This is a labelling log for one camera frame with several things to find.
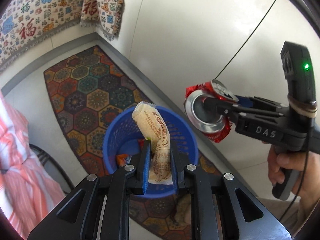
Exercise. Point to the crushed red drink can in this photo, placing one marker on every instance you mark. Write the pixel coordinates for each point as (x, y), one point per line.
(200, 112)

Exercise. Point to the person's right hand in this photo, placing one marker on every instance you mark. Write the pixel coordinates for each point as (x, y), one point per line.
(276, 165)

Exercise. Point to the long cream snack wrapper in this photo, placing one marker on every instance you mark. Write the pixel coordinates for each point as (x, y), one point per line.
(160, 135)

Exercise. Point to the blue plastic waste basket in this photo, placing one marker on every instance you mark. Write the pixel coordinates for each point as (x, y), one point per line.
(117, 130)

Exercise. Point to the white kitchen cabinet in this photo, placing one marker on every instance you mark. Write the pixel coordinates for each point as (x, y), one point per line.
(200, 30)

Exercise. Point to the hexagon patterned rug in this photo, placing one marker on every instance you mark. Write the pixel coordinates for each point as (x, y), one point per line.
(82, 92)

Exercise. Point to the orange snack bag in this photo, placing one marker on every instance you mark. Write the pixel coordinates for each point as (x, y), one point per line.
(123, 160)

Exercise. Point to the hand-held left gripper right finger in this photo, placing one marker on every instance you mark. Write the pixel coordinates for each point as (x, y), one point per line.
(175, 180)

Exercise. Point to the pink striped tablecloth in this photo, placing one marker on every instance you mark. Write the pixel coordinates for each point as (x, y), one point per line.
(20, 155)

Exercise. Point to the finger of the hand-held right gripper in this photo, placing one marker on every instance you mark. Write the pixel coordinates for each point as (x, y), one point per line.
(217, 106)
(246, 101)

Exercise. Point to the small printed blanket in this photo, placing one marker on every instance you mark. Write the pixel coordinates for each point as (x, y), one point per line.
(107, 7)

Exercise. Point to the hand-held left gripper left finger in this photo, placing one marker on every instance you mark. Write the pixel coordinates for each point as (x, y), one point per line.
(146, 166)

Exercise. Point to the large printed blanket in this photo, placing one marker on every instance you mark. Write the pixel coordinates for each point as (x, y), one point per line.
(30, 17)

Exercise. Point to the person's right forearm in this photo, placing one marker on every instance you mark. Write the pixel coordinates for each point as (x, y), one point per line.
(313, 180)

